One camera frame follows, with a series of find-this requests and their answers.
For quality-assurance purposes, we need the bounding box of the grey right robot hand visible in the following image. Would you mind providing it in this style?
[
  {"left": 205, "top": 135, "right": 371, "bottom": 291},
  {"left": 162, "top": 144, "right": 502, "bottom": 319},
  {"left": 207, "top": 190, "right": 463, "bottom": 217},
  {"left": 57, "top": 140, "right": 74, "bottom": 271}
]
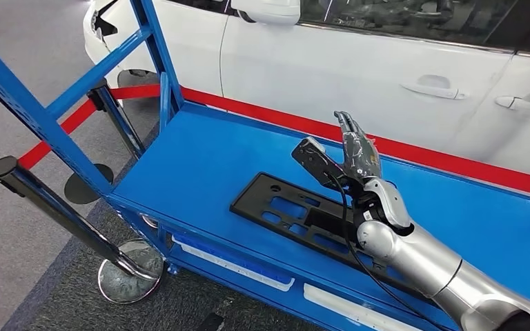
[{"left": 332, "top": 110, "right": 384, "bottom": 182}]

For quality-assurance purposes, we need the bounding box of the black plastic panel part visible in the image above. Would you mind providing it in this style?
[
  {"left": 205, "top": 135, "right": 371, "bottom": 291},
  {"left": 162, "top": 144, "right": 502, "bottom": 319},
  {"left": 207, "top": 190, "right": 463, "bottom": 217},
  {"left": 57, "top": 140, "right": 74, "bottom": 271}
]
[{"left": 229, "top": 172, "right": 438, "bottom": 305}]

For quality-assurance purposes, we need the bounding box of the blue metal shelf rack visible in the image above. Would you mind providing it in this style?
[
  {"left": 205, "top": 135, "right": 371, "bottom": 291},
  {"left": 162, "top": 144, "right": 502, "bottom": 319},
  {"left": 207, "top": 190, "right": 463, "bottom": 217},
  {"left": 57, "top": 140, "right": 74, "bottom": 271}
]
[{"left": 0, "top": 0, "right": 530, "bottom": 331}]

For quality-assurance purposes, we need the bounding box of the red barrier belt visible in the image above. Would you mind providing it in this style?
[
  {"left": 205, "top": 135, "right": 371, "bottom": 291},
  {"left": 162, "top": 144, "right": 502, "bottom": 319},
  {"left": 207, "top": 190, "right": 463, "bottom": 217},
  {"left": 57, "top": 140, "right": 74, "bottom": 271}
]
[{"left": 18, "top": 84, "right": 530, "bottom": 201}]

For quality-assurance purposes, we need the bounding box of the white car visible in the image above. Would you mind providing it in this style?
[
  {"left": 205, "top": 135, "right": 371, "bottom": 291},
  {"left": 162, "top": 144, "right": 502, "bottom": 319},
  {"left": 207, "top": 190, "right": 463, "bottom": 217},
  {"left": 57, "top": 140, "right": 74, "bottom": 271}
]
[{"left": 81, "top": 0, "right": 530, "bottom": 202}]

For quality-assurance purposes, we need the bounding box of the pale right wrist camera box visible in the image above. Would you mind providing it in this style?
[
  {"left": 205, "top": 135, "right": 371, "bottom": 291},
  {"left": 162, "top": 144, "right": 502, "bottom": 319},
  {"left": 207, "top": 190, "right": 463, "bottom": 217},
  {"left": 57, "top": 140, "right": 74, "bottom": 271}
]
[{"left": 291, "top": 136, "right": 353, "bottom": 190}]

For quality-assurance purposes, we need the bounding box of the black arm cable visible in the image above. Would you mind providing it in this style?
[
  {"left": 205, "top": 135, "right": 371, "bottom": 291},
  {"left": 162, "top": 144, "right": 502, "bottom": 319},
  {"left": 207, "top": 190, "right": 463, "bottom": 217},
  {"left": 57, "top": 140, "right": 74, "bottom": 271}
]
[{"left": 324, "top": 172, "right": 435, "bottom": 331}]

